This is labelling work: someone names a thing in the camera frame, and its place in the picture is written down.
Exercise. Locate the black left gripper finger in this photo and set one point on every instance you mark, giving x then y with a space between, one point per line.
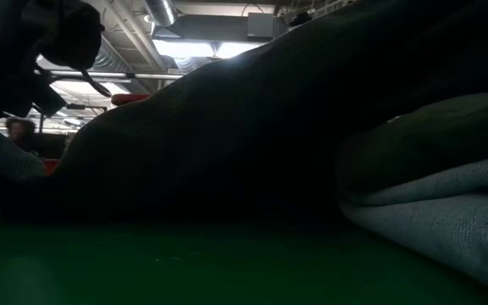
49 99

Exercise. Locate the black garment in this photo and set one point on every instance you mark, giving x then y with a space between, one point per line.
227 148

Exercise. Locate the low red bin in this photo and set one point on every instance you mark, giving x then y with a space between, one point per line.
51 166

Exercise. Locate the red plastic laundry bin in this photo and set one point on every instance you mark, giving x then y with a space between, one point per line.
127 99

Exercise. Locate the long LED light bar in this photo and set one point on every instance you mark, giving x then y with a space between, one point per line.
142 76

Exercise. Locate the black metal stand frame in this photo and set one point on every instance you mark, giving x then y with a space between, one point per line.
79 106

